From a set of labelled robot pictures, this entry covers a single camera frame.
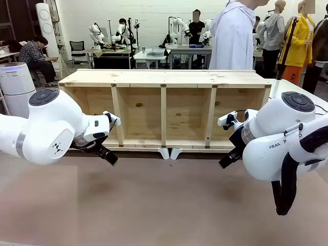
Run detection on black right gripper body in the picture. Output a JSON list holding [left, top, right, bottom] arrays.
[[227, 122, 248, 161]]

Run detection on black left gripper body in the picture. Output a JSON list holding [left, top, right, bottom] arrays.
[[68, 132, 111, 157]]

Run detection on wooden four-compartment shelf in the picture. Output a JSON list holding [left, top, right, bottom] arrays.
[[58, 68, 272, 150]]

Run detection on small wooden step stool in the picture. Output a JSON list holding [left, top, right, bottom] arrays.
[[54, 53, 68, 80]]

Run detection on dark background workbench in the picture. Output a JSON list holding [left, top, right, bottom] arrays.
[[91, 47, 135, 69]]

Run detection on white cylindrical air purifier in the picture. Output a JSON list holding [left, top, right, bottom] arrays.
[[0, 62, 37, 119]]

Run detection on black mesh office chair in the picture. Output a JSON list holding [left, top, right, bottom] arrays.
[[69, 40, 90, 66]]

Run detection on grey background workbench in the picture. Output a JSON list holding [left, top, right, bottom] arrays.
[[164, 43, 213, 70]]

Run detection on person in white hoodie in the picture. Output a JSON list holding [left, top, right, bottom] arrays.
[[209, 0, 270, 70]]

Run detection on black yellow tripod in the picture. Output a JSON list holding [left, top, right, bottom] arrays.
[[277, 15, 300, 80]]

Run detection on white background table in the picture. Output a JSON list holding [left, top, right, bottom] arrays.
[[133, 48, 172, 70]]

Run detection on mannequin in grey hoodie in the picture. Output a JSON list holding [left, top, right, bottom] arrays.
[[259, 0, 286, 79]]

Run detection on mannequin in yellow jacket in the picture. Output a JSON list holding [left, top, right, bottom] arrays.
[[281, 0, 316, 87]]

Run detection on person in black shirt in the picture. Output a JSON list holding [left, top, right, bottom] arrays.
[[188, 9, 206, 45]]

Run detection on mannequin in dark jacket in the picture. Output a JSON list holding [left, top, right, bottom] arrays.
[[302, 10, 328, 95]]

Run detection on tall white standing air conditioner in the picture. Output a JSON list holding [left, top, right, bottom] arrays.
[[35, 3, 57, 61]]

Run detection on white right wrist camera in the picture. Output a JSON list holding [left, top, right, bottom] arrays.
[[217, 110, 238, 128]]

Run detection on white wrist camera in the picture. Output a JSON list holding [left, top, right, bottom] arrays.
[[217, 110, 238, 128], [102, 110, 121, 128]]

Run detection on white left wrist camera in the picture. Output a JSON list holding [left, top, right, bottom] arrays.
[[102, 110, 121, 128]]

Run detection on black sleeved robot arm cable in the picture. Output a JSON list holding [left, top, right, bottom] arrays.
[[271, 125, 328, 216]]

